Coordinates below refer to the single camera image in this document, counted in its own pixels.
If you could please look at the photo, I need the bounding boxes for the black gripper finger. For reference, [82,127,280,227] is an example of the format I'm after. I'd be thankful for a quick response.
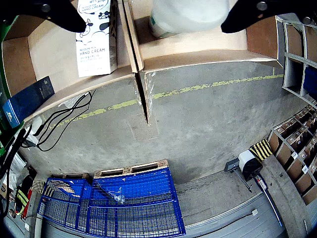
[0,0,86,33]
[221,0,317,34]

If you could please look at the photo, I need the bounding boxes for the white bottle with teal label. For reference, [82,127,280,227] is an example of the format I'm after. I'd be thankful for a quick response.
[148,0,230,39]

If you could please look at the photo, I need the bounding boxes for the open cardboard box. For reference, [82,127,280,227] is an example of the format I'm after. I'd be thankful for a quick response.
[1,0,149,126]
[122,0,285,126]

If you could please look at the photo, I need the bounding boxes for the white hand cream box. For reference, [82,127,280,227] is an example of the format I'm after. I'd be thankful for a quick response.
[75,0,118,78]

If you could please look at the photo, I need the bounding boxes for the dark blue carton box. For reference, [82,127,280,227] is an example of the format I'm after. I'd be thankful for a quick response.
[2,76,55,129]

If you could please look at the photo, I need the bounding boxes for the shelf with cardboard bins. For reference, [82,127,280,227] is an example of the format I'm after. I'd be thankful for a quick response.
[267,100,317,206]

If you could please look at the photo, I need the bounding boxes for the small grey box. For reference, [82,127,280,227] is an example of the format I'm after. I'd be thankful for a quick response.
[224,158,240,173]

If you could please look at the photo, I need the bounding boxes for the grey metal shelf rack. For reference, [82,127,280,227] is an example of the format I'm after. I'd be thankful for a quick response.
[276,14,317,110]

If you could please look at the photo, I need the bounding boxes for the white power adapter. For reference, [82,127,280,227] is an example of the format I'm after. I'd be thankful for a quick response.
[23,116,43,147]

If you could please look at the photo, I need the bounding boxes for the yellow black striped bumper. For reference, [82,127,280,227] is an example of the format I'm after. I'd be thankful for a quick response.
[249,138,273,162]

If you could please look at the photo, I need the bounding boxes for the wooden pallet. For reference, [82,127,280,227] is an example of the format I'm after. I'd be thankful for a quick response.
[51,159,169,179]

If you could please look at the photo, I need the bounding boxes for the high visibility vest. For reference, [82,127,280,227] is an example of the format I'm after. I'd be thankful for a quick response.
[14,173,34,220]

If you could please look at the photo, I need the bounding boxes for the metal rod with red grip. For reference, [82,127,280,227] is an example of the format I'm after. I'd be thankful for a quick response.
[255,175,283,228]

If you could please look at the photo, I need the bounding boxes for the green metal frame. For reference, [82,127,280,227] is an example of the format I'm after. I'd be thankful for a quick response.
[0,14,20,159]

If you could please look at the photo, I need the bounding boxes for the thin black floor cables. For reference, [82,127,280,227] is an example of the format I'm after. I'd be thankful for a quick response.
[22,89,97,152]

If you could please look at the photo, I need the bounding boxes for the blue wire mesh container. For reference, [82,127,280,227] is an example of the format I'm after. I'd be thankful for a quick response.
[37,167,187,238]

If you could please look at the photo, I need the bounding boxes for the cable with white connector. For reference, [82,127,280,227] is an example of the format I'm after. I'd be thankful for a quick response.
[185,209,259,230]

